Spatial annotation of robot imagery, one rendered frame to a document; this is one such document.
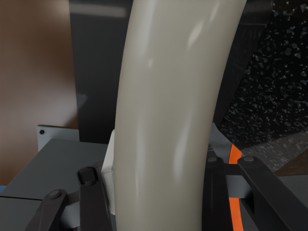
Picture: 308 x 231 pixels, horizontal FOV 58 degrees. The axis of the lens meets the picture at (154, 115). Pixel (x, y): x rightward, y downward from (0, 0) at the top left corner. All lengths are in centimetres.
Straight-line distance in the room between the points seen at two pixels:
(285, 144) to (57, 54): 88
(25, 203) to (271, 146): 64
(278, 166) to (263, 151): 3
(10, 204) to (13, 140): 48
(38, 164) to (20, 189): 14
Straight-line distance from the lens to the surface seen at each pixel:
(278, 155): 46
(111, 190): 17
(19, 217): 81
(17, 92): 121
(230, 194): 16
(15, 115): 124
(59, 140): 119
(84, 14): 106
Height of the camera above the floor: 104
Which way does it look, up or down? 71 degrees down
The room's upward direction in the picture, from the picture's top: 175 degrees counter-clockwise
